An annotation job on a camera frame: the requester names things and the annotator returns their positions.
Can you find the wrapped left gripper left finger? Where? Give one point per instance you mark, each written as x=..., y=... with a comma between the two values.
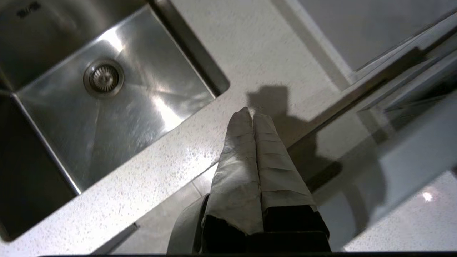
x=235, y=178

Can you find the stainless steel sink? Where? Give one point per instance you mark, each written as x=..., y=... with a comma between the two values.
x=125, y=107

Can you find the wrapped left gripper right finger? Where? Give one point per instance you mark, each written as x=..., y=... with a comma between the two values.
x=282, y=178

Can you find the round sink drain strainer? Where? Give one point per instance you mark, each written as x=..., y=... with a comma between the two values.
x=103, y=77

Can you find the glass microwave door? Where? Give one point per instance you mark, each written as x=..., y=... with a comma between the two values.
x=392, y=160

